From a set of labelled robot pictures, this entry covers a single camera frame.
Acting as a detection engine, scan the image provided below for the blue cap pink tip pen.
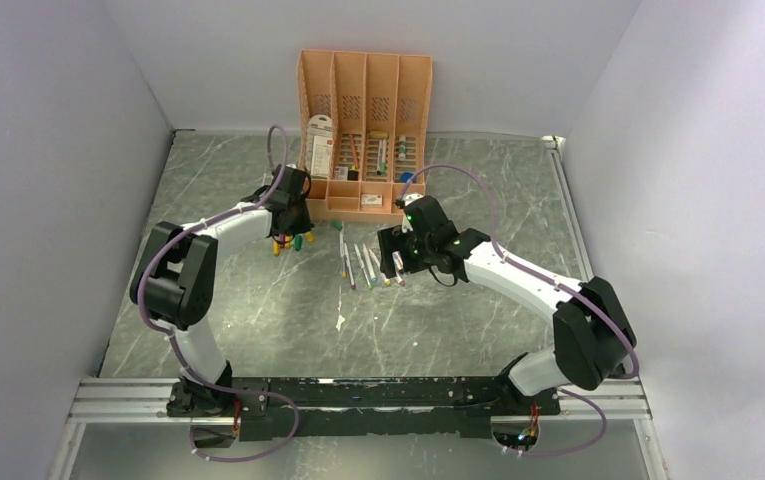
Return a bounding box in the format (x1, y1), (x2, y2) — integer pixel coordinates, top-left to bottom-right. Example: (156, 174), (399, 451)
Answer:
(392, 251), (406, 286)

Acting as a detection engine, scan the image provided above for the mint cap yellow tip pen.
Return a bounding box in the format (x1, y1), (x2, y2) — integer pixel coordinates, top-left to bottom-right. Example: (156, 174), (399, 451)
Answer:
(369, 249), (392, 286)

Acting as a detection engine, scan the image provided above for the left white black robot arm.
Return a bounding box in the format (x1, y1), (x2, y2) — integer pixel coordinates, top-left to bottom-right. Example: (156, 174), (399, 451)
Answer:
(129, 165), (313, 417)

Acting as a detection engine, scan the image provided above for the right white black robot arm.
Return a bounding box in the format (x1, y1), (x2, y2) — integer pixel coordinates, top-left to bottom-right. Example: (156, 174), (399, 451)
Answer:
(377, 194), (637, 414)

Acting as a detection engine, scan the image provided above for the white packet in organizer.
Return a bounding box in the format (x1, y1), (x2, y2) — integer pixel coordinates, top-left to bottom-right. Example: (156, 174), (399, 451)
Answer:
(306, 115), (334, 179)

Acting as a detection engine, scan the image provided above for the small white box in organizer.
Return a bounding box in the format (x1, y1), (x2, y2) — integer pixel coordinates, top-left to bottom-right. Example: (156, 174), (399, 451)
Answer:
(360, 194), (384, 206)

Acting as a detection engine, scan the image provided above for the orange desk organizer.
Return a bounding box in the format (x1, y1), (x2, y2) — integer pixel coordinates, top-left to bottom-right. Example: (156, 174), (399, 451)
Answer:
(297, 49), (433, 223)

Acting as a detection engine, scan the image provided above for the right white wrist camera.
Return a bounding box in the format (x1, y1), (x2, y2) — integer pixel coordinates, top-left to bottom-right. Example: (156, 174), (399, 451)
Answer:
(401, 193), (423, 232)

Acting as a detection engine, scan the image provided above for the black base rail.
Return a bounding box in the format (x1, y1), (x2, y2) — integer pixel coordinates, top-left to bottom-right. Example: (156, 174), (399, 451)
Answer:
(165, 376), (560, 441)

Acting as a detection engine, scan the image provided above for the aluminium frame rail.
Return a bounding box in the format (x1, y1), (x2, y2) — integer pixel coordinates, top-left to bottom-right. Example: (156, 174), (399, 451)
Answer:
(542, 136), (651, 420)

